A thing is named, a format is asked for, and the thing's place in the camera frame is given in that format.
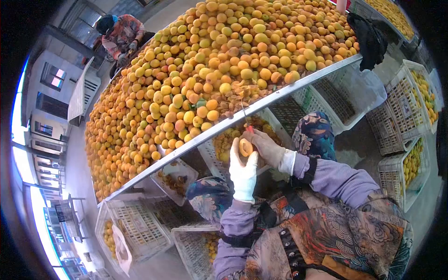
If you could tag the person's left hand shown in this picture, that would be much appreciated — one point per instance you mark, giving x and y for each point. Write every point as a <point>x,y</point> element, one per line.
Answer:
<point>243,178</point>

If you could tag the person's right hand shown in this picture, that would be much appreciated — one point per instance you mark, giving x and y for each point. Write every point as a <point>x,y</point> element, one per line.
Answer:
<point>267,148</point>

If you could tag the person's left thumb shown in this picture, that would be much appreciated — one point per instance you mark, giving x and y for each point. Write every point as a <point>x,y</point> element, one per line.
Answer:
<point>234,152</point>

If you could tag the person's right fingers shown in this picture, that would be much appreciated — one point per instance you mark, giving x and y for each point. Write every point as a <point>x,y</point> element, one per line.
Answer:
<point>254,137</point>

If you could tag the person's left fingers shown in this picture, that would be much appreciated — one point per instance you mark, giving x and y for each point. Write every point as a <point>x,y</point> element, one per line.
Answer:
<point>254,161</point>

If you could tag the halved apricot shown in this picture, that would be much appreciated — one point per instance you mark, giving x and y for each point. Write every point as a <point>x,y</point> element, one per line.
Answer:
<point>245,147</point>

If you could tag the white crate of apricot halves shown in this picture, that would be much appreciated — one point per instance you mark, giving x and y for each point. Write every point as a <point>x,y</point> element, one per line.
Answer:
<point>224,140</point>

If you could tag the metal sorting table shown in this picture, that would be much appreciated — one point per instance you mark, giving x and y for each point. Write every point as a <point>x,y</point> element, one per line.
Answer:
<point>245,114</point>

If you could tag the black wrist band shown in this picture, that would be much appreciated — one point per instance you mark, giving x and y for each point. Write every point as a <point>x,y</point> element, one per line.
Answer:
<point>309,170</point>
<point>239,240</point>

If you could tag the white tray of pits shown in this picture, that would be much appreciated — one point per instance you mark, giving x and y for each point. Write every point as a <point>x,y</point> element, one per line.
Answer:
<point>175,180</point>

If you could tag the pile of apricots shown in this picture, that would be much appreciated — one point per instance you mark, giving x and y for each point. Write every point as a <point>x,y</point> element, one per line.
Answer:
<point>196,70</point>

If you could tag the large white plastic crate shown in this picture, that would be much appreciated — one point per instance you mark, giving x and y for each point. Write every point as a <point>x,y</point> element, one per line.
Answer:
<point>336,98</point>

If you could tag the white crate with apricots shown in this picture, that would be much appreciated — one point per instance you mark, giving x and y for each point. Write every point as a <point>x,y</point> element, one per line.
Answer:
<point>140,227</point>
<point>196,248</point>
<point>395,175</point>

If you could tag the person's body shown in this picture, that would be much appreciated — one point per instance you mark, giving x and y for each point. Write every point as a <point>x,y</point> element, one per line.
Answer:
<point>343,238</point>

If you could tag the white plastic bag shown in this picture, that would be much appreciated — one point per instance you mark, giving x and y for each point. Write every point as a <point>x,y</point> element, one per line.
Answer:
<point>122,250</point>

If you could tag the black cloth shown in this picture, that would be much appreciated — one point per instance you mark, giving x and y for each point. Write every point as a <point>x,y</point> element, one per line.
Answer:
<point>367,38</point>

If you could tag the stacked white crates with apricots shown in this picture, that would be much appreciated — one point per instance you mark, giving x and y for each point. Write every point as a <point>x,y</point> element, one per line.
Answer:
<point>402,108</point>

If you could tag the tray full of apricots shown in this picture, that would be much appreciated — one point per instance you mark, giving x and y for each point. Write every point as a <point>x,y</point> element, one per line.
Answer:
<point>388,14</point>

